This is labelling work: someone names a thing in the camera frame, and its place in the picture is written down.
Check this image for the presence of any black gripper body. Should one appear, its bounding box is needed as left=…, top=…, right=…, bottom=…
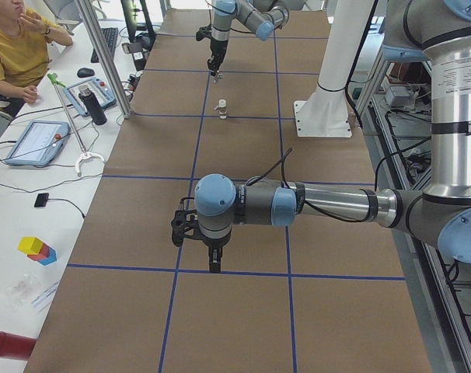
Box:
left=203, top=235, right=231, bottom=249
left=210, top=39, right=228, bottom=59

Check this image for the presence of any white PPR valve metal handle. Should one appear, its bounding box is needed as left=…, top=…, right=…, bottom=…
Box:
left=214, top=99, right=228, bottom=119

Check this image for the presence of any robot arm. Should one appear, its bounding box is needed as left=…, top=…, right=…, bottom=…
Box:
left=196, top=1, right=289, bottom=80
left=187, top=1, right=471, bottom=273

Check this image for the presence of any black keyboard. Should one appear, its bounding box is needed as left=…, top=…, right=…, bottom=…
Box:
left=90, top=27, right=119, bottom=63

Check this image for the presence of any far blue teach pendant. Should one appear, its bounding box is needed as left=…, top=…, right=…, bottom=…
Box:
left=63, top=77, right=116, bottom=117

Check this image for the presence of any blue teach pendant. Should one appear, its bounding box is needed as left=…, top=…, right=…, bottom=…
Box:
left=63, top=77, right=116, bottom=117
left=5, top=120, right=70, bottom=166

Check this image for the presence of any black water bottle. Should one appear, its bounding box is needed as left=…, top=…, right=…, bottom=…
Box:
left=78, top=85, right=107, bottom=125

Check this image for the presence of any black computer mouse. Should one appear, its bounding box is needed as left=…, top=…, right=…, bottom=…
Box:
left=76, top=68, right=95, bottom=78

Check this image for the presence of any metal reacher grabber tool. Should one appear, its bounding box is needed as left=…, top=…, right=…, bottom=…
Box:
left=47, top=73, right=105, bottom=176

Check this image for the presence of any blue wooden block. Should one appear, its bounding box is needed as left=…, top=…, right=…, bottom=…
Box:
left=37, top=246, right=57, bottom=266

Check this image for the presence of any red wooden block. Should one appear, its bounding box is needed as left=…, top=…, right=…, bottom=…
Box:
left=27, top=243, right=51, bottom=262

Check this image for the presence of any small black box device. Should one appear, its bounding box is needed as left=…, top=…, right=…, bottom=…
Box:
left=34, top=193, right=49, bottom=208

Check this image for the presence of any yellow wooden block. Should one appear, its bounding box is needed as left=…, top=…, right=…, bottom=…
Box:
left=18, top=236, right=43, bottom=255

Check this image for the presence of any near blue teach pendant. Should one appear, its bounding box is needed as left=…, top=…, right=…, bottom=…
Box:
left=5, top=120, right=70, bottom=166

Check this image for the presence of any person in yellow shirt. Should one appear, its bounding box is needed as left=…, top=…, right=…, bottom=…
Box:
left=0, top=1, right=73, bottom=117

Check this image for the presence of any clear plastic bag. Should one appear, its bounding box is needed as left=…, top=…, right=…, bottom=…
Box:
left=5, top=274, right=40, bottom=309

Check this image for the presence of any red cylinder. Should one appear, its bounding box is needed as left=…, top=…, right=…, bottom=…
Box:
left=0, top=331, right=37, bottom=361

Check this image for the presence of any aluminium frame post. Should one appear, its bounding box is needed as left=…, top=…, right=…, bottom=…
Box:
left=75, top=0, right=131, bottom=119

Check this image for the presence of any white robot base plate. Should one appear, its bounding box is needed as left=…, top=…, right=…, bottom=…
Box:
left=293, top=100, right=352, bottom=138

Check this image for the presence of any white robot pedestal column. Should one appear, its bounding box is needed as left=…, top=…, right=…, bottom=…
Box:
left=317, top=0, right=377, bottom=121

